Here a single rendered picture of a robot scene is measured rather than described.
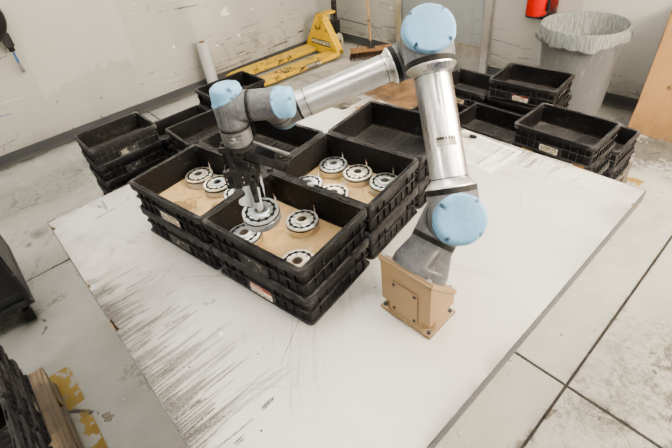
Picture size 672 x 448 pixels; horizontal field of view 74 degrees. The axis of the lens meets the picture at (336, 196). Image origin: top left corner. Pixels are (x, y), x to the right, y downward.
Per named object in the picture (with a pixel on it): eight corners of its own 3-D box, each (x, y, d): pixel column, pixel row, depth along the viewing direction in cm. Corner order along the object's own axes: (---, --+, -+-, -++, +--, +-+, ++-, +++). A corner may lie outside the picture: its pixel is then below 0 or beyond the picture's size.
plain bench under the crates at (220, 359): (597, 317, 199) (646, 190, 158) (332, 676, 120) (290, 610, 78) (349, 184, 300) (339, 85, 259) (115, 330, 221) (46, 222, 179)
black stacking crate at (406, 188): (419, 188, 154) (419, 160, 147) (371, 238, 136) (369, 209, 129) (329, 159, 175) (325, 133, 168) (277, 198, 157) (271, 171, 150)
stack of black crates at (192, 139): (239, 164, 308) (222, 104, 281) (264, 180, 289) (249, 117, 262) (186, 191, 288) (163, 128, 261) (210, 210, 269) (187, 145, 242)
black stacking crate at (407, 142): (458, 148, 172) (460, 121, 165) (420, 187, 154) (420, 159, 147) (372, 126, 193) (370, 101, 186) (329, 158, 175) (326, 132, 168)
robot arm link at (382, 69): (429, 31, 121) (264, 103, 125) (435, 15, 110) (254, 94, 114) (445, 71, 121) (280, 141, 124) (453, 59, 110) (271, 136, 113)
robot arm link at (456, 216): (478, 237, 110) (442, 18, 110) (495, 244, 95) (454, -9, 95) (429, 245, 111) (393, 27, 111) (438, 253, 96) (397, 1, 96)
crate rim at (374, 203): (420, 164, 148) (420, 158, 147) (369, 214, 130) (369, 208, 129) (326, 137, 169) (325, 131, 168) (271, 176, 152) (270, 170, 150)
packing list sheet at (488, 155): (525, 150, 186) (525, 149, 185) (494, 175, 174) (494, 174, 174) (458, 127, 206) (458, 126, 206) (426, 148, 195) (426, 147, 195)
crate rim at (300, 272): (369, 214, 130) (369, 208, 129) (302, 280, 112) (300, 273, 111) (271, 176, 151) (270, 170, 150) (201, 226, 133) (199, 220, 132)
